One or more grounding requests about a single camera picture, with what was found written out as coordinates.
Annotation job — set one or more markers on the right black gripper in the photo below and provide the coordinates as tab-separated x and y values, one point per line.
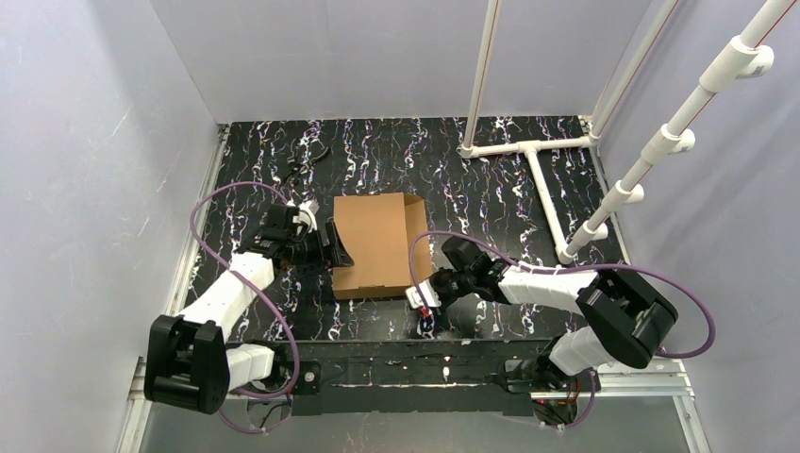
441	300

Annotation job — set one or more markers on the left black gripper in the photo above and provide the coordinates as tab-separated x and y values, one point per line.
328	248

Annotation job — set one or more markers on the brown cardboard box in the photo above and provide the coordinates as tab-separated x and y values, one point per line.
381	233

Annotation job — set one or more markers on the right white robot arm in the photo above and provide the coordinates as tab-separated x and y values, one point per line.
626	318

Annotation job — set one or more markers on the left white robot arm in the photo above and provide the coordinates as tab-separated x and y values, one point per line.
190	362

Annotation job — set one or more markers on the black pliers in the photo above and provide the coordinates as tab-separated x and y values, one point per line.
300	164

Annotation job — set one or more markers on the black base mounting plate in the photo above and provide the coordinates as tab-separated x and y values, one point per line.
429	376

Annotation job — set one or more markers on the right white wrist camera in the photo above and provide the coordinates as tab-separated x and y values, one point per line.
422	296

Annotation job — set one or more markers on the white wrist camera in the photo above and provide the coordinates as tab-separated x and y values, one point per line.
422	296
307	213

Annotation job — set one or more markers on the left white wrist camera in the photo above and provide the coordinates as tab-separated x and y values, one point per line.
307	213

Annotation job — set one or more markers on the white PVC pipe frame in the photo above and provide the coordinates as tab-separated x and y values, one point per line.
745	55

